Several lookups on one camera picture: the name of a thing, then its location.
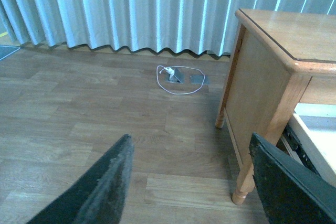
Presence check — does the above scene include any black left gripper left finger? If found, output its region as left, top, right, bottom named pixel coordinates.
left=29, top=134, right=134, bottom=223

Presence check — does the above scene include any closed floor socket cover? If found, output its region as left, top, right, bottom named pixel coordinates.
left=190, top=75, right=210, bottom=85

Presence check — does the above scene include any open floor socket box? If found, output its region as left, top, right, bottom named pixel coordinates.
left=164, top=68, right=184, bottom=83

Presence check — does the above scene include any light teal curtain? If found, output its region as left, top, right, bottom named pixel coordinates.
left=1, top=0, right=335, bottom=56

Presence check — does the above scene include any wooden nightstand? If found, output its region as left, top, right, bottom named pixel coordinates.
left=215, top=9, right=335, bottom=205

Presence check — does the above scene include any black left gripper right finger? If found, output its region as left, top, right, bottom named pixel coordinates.
left=249, top=133, right=335, bottom=223

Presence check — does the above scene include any white floor cable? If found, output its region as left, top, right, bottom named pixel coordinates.
left=156, top=65, right=205, bottom=95

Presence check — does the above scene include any wooden drawer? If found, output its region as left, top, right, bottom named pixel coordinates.
left=286, top=103, right=335, bottom=186

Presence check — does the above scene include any dark floor mat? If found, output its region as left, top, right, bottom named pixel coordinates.
left=0, top=45, right=20, bottom=60

